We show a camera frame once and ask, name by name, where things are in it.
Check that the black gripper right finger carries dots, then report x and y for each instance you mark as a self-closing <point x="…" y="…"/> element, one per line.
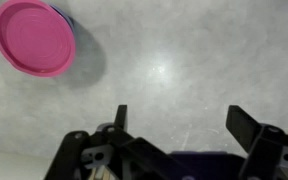
<point x="266" y="146"/>

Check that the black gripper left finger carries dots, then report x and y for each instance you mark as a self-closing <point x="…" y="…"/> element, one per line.
<point x="111" y="146"/>

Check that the pink round plastic lid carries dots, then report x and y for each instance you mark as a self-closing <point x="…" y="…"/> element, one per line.
<point x="35" y="39"/>

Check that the blue plastic bowl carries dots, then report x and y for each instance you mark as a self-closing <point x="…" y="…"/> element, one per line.
<point x="65" y="16"/>

